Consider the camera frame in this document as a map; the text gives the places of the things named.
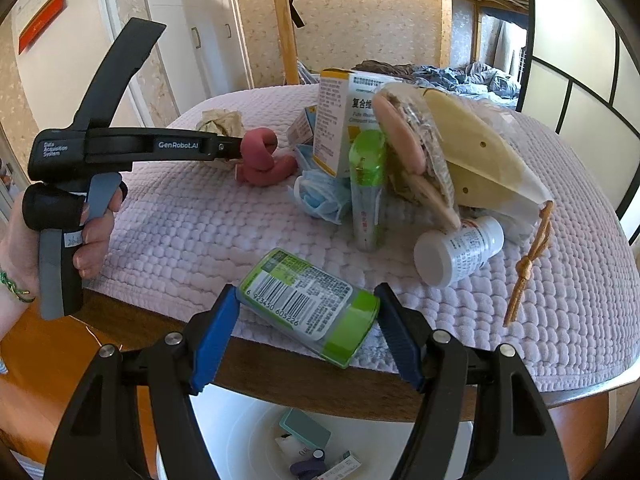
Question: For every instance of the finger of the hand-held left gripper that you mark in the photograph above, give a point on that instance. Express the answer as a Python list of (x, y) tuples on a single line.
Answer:
[(227, 147)]

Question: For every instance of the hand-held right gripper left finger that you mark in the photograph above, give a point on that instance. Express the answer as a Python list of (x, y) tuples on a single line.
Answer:
[(215, 340)]

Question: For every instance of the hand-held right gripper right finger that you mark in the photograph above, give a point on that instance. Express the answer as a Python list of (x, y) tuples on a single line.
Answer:
[(400, 340)]

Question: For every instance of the pink twisted clay roll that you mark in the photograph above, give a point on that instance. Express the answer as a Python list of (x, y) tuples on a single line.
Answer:
[(260, 160)]

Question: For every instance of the white trash bin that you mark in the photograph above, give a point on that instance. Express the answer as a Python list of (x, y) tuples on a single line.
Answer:
[(250, 420)]

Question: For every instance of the green gum bottle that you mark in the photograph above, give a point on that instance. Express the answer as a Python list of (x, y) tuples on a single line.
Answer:
[(300, 300)]

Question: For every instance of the person's left forearm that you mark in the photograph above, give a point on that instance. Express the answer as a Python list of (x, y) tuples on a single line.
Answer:
[(7, 317)]

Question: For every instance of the person's left hand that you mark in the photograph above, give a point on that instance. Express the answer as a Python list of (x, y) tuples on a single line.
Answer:
[(95, 240)]

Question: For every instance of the crumpled beige paper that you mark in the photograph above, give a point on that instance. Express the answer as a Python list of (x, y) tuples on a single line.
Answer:
[(220, 121)]

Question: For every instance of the white door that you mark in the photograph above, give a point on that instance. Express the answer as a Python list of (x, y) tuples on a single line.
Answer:
[(75, 70)]

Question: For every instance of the lavender waffle blanket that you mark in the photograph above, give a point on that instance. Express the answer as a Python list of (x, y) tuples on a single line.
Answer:
[(190, 240)]

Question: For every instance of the yellow white medicine box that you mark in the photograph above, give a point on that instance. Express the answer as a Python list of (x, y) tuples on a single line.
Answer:
[(330, 125)]

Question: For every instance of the blue face mask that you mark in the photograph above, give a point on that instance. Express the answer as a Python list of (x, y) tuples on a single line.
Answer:
[(320, 200)]

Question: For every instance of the white pill bottle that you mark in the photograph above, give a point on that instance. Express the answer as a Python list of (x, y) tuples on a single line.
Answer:
[(460, 250)]

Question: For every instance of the teal rounded box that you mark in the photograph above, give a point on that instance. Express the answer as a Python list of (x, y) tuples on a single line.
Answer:
[(305, 430)]

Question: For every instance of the white wardrobe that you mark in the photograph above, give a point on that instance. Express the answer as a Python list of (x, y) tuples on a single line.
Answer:
[(200, 20)]

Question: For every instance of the small white box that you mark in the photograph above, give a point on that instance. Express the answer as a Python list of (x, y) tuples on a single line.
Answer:
[(345, 462)]

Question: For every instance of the green plastic tube bottle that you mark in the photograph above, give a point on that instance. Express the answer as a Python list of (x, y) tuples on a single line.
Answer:
[(367, 185)]

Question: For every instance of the red white paper notice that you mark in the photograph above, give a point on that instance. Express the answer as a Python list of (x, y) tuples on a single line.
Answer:
[(40, 20)]

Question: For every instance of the purple plastic item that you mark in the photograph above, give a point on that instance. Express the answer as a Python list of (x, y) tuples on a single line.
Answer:
[(305, 467)]

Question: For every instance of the plastic bag of round cakes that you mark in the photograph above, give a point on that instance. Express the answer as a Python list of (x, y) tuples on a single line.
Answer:
[(400, 135)]

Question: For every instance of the brown cloth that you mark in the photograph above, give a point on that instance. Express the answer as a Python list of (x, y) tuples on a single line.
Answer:
[(385, 65)]

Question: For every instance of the bagged wooden shoe trees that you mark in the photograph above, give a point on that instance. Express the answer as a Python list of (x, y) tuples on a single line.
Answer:
[(475, 145)]

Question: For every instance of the blue duvet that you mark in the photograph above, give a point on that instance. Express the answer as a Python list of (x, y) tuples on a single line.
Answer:
[(470, 80)]

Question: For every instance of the black framed frosted sliding door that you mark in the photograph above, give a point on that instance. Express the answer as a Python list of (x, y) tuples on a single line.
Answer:
[(565, 25)]

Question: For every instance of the wooden bunk bed frame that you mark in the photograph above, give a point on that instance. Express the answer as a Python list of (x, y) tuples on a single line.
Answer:
[(282, 20)]

